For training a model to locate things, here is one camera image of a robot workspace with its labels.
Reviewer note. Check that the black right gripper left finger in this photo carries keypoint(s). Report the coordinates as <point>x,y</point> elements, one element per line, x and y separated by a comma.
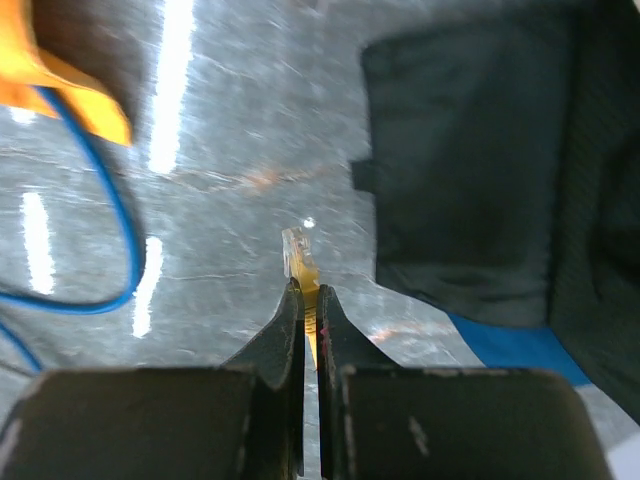
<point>240,420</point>

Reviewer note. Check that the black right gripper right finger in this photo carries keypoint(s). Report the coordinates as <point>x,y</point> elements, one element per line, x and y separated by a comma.
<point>380,420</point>

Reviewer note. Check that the blue and black garment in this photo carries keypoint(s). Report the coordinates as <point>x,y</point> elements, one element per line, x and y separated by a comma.
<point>504,169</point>

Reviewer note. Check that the orange Mickey Mouse pillow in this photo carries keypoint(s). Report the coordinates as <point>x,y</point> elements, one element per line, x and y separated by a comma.
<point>25,66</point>

